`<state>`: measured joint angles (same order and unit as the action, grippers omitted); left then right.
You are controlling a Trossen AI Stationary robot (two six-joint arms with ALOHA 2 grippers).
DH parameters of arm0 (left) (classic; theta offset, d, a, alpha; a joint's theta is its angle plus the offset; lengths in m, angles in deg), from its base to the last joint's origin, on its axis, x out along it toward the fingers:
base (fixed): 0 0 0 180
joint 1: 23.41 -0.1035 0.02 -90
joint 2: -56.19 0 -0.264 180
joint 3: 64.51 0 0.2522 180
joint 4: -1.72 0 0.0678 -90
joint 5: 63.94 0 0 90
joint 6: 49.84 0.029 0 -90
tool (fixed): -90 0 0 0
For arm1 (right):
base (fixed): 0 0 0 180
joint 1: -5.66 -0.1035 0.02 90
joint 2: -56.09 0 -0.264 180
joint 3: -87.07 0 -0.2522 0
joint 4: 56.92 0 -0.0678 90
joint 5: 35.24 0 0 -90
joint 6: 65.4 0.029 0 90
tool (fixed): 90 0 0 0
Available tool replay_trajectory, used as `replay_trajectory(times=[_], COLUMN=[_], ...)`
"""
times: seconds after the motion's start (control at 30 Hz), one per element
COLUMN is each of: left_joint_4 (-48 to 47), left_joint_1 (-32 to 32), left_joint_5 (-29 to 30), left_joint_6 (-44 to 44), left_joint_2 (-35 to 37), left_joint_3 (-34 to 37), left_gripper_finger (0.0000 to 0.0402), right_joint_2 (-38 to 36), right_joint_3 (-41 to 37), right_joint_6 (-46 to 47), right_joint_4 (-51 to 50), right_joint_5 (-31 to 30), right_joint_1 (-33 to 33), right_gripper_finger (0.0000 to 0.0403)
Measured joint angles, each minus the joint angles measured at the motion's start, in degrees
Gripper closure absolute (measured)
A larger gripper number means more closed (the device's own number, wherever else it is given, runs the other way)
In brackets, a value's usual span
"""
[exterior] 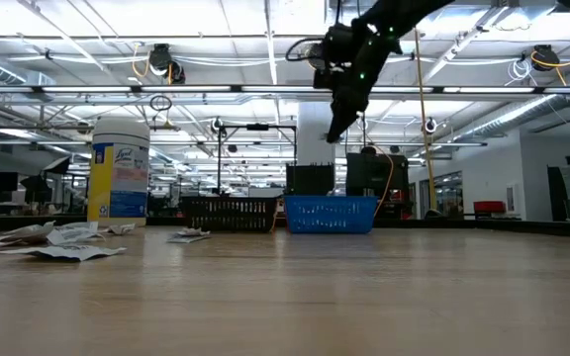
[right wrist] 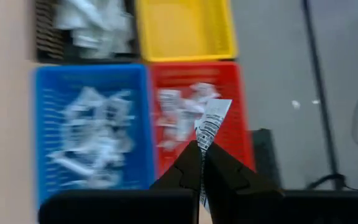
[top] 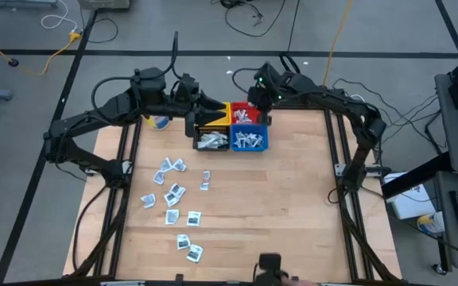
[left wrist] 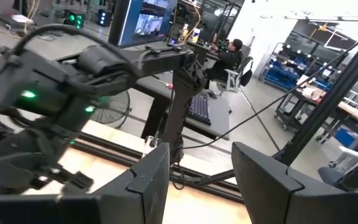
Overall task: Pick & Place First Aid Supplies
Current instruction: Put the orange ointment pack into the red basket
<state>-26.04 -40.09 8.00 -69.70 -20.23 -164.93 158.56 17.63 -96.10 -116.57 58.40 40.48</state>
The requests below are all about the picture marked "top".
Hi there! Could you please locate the white floor cable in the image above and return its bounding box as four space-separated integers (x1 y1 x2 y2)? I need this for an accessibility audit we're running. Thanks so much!
40 0 80 33

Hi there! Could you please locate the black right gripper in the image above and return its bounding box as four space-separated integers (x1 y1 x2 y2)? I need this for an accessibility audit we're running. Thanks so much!
247 85 274 127

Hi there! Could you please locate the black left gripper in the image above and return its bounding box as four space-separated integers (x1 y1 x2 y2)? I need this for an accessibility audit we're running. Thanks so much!
169 73 229 138

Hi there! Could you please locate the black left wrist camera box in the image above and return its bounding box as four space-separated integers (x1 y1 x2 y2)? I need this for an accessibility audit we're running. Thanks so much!
130 67 167 105

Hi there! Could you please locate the black desk support beam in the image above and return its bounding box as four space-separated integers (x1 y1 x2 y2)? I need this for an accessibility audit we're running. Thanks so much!
379 153 452 199

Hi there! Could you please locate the yellow floor cable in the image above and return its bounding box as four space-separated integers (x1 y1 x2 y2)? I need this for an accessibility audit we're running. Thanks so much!
0 28 83 76

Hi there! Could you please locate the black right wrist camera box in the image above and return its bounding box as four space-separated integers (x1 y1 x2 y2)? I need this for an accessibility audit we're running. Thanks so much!
252 62 282 89

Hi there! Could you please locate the black slotted plastic basket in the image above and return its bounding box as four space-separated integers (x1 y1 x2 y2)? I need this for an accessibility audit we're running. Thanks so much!
192 125 231 153

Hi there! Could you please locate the black right camera cable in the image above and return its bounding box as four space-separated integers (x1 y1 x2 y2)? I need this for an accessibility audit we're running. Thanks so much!
231 67 262 95

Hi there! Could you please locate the white yellow wipes canister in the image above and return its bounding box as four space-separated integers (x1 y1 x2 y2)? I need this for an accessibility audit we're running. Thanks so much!
144 114 171 131
416 211 446 236

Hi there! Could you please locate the yellow hanging cord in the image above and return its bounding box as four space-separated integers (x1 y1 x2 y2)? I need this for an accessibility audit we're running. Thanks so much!
321 0 354 87

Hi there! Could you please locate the yellow slotted plastic basket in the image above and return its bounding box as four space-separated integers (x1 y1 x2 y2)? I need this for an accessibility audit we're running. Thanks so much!
200 102 232 127

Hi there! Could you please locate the blue slotted plastic basket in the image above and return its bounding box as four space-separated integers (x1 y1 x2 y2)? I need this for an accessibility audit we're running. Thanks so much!
231 124 270 153

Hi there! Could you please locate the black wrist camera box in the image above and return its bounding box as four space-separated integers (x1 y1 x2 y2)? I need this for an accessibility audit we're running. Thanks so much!
130 67 167 105
252 62 282 89

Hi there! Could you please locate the red slotted plastic basket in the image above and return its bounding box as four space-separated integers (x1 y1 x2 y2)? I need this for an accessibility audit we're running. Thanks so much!
231 101 262 126

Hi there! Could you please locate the black handheld device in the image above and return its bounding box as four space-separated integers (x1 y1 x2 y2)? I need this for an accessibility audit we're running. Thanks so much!
252 253 290 286

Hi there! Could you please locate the black floor cable tangle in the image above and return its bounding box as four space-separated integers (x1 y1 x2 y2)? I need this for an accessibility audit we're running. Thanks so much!
211 0 288 39

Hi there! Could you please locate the black hanging cable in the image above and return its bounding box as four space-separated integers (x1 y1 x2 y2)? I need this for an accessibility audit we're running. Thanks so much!
278 0 305 76

